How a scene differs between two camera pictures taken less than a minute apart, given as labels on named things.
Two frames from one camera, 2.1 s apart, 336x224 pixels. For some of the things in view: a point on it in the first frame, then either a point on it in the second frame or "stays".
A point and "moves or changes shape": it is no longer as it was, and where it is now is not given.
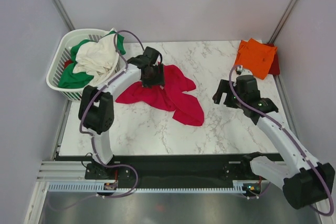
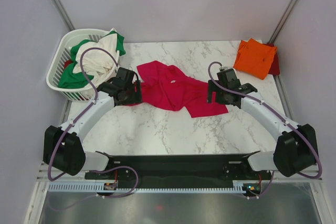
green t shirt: x=70 y=78 stays
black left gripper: x=158 y=80 -> x=136 y=97
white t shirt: x=98 y=58 stays
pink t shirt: x=169 y=97 moves or changes shape
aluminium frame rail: x=63 y=171 stays
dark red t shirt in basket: x=67 y=62 stays
